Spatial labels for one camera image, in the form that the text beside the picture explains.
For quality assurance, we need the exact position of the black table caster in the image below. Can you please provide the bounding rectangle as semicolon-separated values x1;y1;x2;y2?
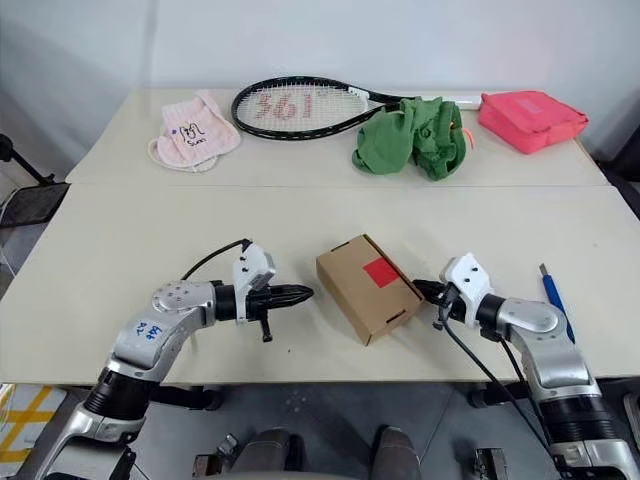
466;383;524;410
149;384;225;412

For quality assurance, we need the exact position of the red tape square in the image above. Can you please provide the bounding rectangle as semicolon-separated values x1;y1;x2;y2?
362;257;402;289

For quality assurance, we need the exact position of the brown cardboard box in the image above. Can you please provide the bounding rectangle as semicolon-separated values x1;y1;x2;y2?
314;232;427;348

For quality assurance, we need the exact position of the pink fabric pouch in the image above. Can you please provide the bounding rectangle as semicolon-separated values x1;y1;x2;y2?
477;90;591;156

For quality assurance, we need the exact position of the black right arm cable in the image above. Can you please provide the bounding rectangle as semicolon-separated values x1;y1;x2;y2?
433;299;559;454

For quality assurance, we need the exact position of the black tennis racket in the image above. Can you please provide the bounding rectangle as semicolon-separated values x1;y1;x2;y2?
230;74;484;142

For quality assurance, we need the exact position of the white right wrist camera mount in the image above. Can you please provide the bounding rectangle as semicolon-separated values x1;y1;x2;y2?
438;252;497;322

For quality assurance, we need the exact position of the dark rounded shape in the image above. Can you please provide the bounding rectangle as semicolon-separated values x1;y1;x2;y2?
373;424;422;480

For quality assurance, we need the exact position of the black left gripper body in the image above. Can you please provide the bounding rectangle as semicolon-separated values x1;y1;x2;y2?
246;284;282;344

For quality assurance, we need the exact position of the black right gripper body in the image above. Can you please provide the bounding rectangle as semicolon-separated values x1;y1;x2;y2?
431;281;465;330

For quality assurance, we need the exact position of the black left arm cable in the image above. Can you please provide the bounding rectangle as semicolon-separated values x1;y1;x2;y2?
180;239;253;281

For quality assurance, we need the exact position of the green crumpled cloth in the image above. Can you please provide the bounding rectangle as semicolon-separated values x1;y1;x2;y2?
350;96;475;183

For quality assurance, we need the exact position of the pink towel with drawing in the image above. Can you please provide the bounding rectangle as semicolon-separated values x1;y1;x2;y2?
146;89;243;176

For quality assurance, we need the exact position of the black stand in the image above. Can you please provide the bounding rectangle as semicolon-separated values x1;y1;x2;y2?
0;132;57;185

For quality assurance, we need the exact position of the blue utility cutter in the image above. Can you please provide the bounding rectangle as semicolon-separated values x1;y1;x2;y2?
538;263;577;345

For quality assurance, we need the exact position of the metal foot bracket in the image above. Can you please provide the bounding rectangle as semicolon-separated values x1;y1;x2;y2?
473;447;507;480
193;432;242;474

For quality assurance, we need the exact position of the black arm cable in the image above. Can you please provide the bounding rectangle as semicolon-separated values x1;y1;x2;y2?
180;239;253;281
433;299;559;454

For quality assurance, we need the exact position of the black mesh basket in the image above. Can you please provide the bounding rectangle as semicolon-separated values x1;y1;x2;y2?
0;182;72;232

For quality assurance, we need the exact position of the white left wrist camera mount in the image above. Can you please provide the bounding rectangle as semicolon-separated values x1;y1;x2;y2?
231;243;278;327

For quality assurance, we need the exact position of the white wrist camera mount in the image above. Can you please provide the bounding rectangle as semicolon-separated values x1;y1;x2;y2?
231;243;278;327
438;252;497;322

